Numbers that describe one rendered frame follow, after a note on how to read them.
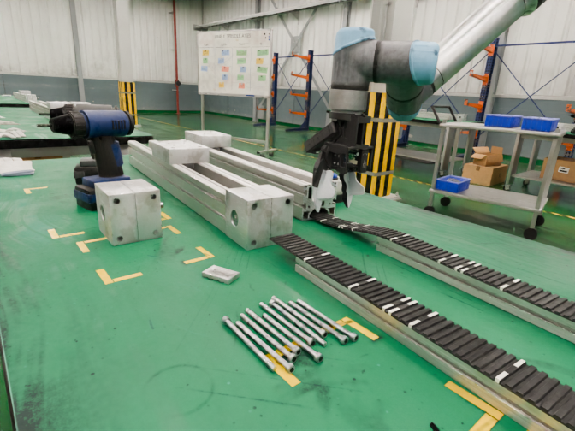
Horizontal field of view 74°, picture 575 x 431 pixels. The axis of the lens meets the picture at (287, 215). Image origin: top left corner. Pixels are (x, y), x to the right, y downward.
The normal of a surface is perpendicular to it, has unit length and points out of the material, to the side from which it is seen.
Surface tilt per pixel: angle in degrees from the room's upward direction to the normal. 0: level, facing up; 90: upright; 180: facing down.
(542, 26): 90
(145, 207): 90
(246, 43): 90
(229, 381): 0
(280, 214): 90
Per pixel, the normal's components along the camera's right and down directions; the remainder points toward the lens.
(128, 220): 0.62, 0.27
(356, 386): 0.05, -0.95
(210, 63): -0.51, 0.24
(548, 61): -0.77, 0.16
